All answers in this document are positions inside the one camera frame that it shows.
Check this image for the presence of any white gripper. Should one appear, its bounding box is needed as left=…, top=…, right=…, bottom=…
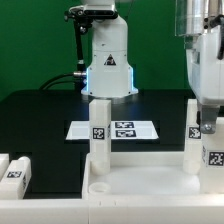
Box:
left=186, top=29, right=224, bottom=134

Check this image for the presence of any white desk top tray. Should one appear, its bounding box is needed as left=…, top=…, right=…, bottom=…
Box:
left=82, top=152, right=224, bottom=205

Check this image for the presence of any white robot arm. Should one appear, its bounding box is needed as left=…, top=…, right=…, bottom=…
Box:
left=69, top=0, right=224, bottom=134

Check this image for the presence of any white block far left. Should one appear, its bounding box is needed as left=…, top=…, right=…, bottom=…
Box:
left=0, top=153, right=9, bottom=181

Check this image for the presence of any white front wall bar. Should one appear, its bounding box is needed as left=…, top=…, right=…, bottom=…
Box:
left=0, top=195, right=224, bottom=224

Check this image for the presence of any white marker base plate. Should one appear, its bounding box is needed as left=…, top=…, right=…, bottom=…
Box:
left=66, top=121, right=158, bottom=140

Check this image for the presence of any black cable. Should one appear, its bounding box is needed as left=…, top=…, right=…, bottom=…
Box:
left=39, top=72, right=85, bottom=92

